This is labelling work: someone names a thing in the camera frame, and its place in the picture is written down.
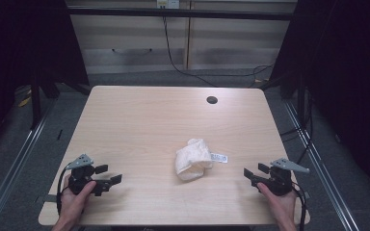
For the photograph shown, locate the white towel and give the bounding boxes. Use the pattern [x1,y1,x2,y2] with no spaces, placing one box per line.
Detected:
[174,138,229,182]

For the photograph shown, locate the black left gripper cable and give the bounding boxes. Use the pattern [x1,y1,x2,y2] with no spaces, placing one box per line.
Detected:
[56,163,75,216]

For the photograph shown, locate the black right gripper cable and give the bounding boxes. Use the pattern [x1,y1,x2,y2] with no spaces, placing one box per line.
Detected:
[290,181,308,231]

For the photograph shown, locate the black horizontal metal bar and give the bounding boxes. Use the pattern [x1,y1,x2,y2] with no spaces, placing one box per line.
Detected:
[66,8,298,22]

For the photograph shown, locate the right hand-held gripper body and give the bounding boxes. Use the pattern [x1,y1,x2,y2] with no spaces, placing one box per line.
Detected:
[251,157,311,197]

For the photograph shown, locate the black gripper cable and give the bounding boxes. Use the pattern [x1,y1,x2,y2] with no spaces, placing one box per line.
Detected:
[290,181,308,231]
[56,163,75,216]

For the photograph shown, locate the black curtain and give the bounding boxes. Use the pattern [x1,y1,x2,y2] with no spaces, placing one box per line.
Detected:
[269,0,370,200]
[0,0,90,155]

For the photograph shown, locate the person's right hand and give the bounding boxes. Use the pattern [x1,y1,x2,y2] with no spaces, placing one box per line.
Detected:
[256,181,299,223]

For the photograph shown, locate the yellow object on floor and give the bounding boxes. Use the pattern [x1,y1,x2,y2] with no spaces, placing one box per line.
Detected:
[17,95,33,108]

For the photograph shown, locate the person's left hand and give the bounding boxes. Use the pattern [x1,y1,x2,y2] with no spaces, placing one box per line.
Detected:
[59,174,97,222]

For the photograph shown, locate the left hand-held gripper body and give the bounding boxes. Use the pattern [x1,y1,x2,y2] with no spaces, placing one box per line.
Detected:
[66,153,113,197]

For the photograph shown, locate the black floor cables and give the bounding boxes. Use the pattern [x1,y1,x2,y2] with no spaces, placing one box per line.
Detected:
[278,92,314,166]

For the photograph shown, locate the black metal stand post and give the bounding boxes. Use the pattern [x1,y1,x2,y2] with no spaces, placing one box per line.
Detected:
[297,73,306,127]
[30,73,42,130]

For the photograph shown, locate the metal floor rail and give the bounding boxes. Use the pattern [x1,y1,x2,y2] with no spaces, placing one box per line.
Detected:
[0,99,58,231]
[283,101,361,231]

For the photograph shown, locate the white wall outlet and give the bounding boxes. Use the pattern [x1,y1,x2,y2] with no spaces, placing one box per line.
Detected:
[156,0,181,10]

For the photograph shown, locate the black hanging wall cable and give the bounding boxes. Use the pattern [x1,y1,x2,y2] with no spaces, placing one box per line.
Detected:
[162,15,274,89]

